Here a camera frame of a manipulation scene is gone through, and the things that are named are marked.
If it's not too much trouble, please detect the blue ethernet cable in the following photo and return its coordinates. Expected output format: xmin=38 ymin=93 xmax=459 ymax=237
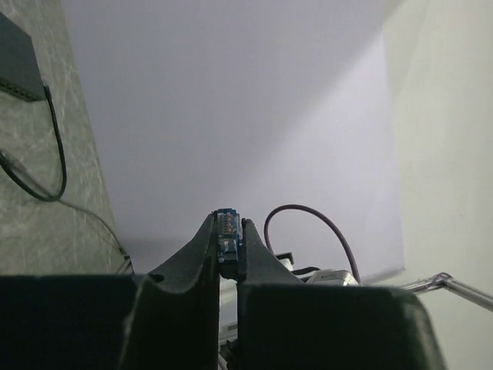
xmin=216 ymin=208 xmax=244 ymax=279

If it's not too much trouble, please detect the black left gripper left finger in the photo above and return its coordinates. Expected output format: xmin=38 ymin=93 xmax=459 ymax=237
xmin=123 ymin=214 xmax=220 ymax=369

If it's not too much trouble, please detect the black cable on table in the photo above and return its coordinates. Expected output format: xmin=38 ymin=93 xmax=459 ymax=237
xmin=0 ymin=79 xmax=68 ymax=202

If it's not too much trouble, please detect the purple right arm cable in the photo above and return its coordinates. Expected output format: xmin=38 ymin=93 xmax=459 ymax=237
xmin=263 ymin=203 xmax=362 ymax=286

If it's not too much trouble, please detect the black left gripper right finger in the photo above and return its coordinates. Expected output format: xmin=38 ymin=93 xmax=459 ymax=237
xmin=238 ymin=219 xmax=308 ymax=369

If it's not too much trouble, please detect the small black network switch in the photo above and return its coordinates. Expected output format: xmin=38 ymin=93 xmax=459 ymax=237
xmin=0 ymin=13 xmax=45 ymax=103

